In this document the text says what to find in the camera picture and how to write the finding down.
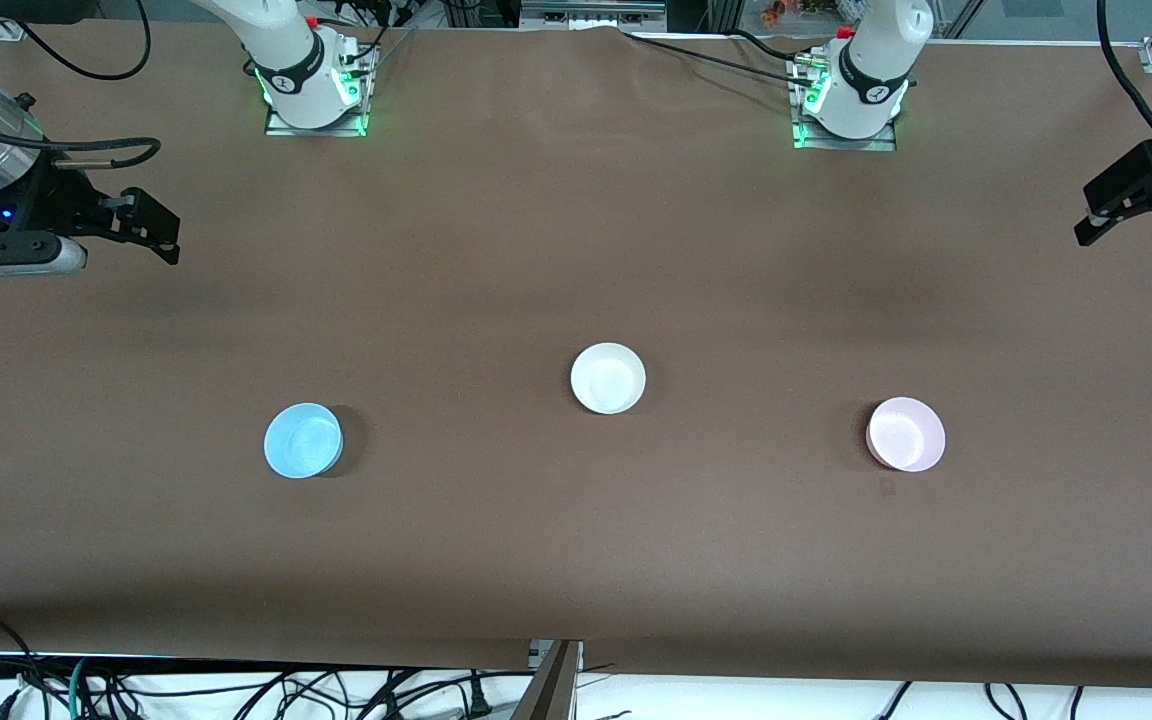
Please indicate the pink bowl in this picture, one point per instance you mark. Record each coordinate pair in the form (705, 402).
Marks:
(905, 433)

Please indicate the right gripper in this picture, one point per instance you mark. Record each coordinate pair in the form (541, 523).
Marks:
(48, 201)

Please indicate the aluminium frame post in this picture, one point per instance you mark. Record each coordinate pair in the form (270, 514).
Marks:
(548, 690)

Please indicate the black power plug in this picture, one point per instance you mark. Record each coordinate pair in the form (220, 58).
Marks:
(478, 700)

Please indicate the white bowl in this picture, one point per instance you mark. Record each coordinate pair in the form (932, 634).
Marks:
(608, 378)

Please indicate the aluminium frame corner bracket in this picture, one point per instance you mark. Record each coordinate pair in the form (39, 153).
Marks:
(12, 30)

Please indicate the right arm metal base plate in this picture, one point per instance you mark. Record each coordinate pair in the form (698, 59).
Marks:
(281, 128)

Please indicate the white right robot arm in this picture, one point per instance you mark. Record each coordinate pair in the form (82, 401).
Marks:
(296, 60)

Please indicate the blue bowl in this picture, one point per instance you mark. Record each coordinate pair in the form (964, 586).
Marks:
(303, 440)

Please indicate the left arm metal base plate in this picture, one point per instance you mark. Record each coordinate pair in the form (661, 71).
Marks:
(876, 145)

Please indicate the grey metal box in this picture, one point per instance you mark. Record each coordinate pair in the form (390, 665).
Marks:
(591, 14)

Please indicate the brown table cover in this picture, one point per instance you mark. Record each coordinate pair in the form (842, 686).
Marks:
(576, 250)

